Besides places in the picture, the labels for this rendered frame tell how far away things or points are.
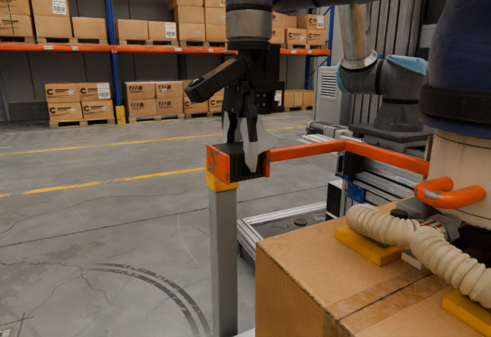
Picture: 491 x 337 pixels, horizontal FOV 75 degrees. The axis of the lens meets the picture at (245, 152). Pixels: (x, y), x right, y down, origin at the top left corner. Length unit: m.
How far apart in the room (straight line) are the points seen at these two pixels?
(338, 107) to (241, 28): 1.04
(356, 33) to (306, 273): 0.75
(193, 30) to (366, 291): 7.35
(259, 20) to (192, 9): 7.20
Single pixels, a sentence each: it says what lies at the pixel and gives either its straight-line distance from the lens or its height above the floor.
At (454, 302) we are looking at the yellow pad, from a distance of 0.50.
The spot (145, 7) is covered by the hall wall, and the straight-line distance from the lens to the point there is 8.83.
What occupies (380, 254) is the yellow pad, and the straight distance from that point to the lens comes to 0.55.
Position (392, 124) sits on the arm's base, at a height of 1.06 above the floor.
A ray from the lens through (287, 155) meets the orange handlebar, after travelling 0.61.
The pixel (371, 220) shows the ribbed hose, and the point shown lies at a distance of 0.49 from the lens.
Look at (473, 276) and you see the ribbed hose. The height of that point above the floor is 1.03.
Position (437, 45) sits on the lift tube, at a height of 1.27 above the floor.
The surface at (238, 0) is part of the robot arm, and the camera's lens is 0.53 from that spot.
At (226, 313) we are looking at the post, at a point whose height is 0.55.
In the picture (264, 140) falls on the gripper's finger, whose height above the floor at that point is 1.12.
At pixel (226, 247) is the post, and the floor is 0.77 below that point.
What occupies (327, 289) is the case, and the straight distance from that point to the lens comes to 0.48.
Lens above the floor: 1.24
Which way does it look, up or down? 15 degrees down
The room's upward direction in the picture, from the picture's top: straight up
